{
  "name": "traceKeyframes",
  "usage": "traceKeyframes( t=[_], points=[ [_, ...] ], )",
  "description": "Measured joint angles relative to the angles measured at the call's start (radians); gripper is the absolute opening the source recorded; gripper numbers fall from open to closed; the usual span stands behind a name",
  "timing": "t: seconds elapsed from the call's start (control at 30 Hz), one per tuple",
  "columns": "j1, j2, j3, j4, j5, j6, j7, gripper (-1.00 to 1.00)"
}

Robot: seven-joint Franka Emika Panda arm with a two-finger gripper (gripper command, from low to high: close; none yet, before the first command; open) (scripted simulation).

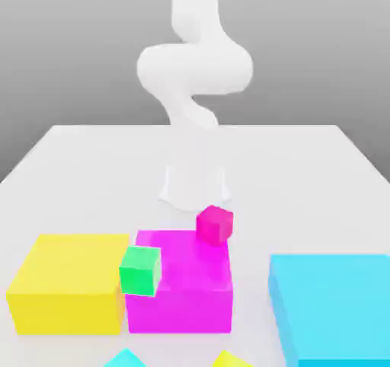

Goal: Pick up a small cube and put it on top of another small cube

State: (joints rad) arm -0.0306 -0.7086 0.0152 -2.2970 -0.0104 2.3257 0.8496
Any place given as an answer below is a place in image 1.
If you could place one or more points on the large yellow box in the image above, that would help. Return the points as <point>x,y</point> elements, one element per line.
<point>67,284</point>

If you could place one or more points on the small yellow cube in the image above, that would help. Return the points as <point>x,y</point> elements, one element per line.
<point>229,361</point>

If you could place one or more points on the large cyan box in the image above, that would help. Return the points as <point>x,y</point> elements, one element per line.
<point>335,306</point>

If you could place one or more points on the large magenta box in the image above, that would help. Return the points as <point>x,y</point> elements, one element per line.
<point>182,306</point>

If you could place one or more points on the small red cube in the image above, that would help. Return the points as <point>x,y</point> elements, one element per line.
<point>214,225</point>

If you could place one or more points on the small green cube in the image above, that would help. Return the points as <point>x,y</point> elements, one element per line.
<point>139,272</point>

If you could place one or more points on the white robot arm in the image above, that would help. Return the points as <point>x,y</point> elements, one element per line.
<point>195,68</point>

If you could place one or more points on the small cyan cube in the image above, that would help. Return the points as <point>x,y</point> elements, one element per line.
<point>124,360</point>

